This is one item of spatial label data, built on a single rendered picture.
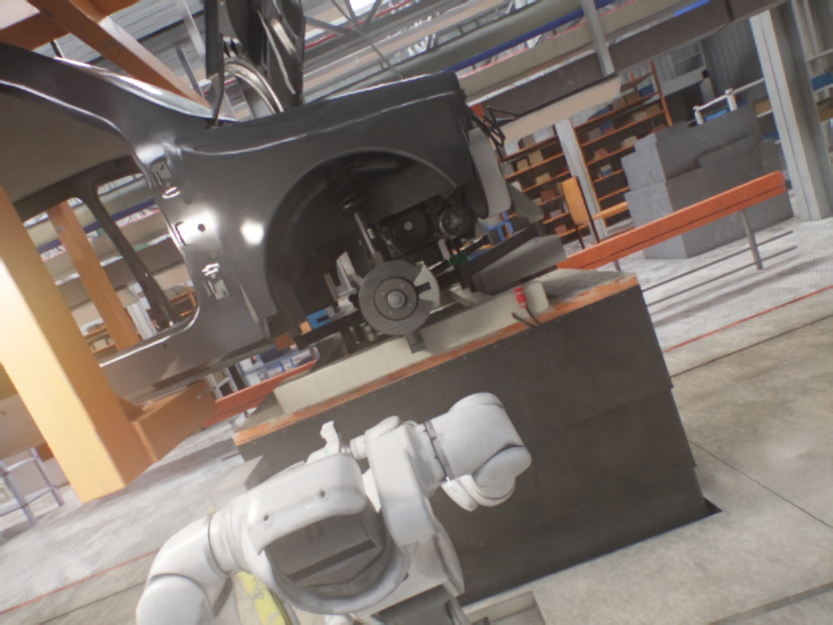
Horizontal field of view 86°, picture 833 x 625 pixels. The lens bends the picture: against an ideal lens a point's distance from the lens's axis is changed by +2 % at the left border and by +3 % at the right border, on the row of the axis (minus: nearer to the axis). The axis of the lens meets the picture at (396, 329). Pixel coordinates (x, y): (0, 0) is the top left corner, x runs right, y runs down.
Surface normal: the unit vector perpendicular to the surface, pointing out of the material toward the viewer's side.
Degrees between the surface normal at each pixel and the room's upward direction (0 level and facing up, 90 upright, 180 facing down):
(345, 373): 90
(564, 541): 90
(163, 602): 78
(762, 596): 0
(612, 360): 90
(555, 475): 90
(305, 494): 36
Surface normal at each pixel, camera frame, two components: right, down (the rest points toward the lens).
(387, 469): -0.29, -0.71
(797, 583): -0.38, -0.91
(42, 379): 0.00, 0.15
